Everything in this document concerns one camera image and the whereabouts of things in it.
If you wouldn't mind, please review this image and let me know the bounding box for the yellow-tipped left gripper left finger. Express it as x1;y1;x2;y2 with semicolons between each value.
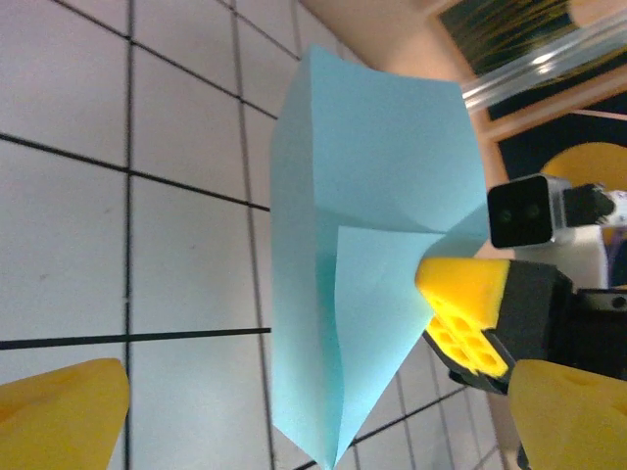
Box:
0;358;131;470

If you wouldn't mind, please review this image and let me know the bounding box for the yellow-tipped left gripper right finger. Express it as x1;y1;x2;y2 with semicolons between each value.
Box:
507;359;627;470

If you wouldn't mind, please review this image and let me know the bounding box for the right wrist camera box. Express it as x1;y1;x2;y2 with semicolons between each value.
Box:
487;173;574;250

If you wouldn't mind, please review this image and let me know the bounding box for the aluminium frame post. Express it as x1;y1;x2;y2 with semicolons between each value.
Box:
462;9;627;107

